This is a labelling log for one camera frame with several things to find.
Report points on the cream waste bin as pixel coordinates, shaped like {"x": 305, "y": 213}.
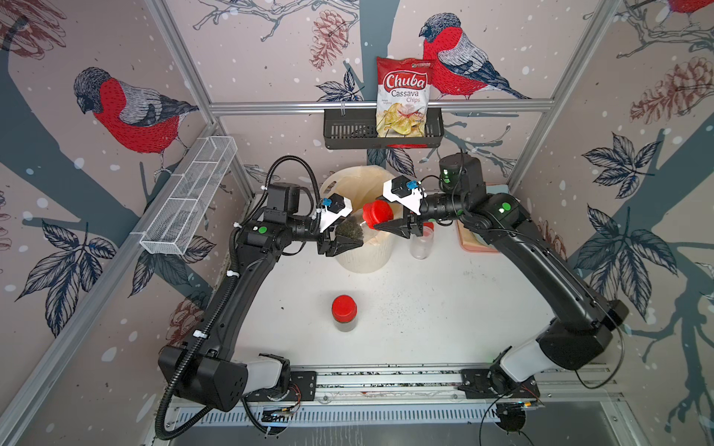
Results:
{"x": 365, "y": 259}

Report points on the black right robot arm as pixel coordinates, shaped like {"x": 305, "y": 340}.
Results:
{"x": 584, "y": 322}

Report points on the pink plastic tray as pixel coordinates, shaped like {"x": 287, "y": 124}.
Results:
{"x": 472, "y": 242}

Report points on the Chuba cassava chips bag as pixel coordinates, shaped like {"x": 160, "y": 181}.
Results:
{"x": 403, "y": 93}

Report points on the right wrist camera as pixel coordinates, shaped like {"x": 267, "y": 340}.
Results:
{"x": 408, "y": 191}

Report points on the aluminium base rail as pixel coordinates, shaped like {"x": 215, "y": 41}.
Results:
{"x": 382, "y": 395}

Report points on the white wire mesh basket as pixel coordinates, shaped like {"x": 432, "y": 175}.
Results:
{"x": 180, "y": 215}

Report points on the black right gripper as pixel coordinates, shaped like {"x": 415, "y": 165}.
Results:
{"x": 400, "y": 228}

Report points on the red-lidded glass jar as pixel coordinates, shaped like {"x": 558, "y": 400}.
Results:
{"x": 350, "y": 232}
{"x": 344, "y": 311}

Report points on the black wall basket shelf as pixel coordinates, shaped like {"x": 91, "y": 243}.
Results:
{"x": 356, "y": 129}

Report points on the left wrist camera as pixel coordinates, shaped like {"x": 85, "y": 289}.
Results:
{"x": 332, "y": 210}

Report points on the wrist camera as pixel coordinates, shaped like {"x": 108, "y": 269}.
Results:
{"x": 332, "y": 210}
{"x": 408, "y": 191}

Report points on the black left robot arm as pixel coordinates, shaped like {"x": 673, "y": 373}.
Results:
{"x": 201, "y": 368}

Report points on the glass jar with tea leaves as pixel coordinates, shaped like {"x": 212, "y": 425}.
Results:
{"x": 421, "y": 246}

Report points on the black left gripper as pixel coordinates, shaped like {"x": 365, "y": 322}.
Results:
{"x": 325, "y": 242}

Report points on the yellowish bin liner bag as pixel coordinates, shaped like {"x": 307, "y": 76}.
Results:
{"x": 361, "y": 185}

